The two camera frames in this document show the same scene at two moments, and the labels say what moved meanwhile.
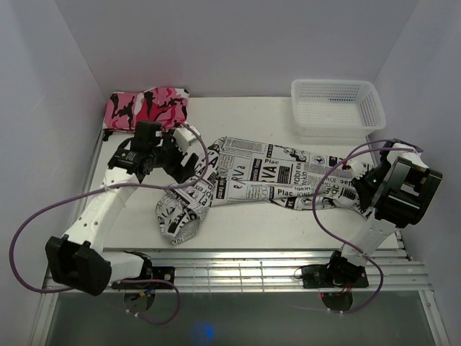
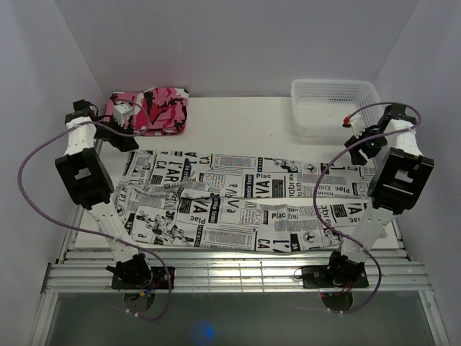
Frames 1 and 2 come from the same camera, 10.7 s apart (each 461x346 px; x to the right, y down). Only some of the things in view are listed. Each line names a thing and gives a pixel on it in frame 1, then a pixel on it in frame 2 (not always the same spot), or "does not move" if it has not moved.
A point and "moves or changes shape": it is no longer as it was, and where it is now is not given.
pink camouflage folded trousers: (167, 106) does not move
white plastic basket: (336, 108) does not move
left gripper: (180, 173) -> (124, 143)
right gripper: (365, 194) -> (357, 158)
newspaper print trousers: (236, 171) moves or changes shape
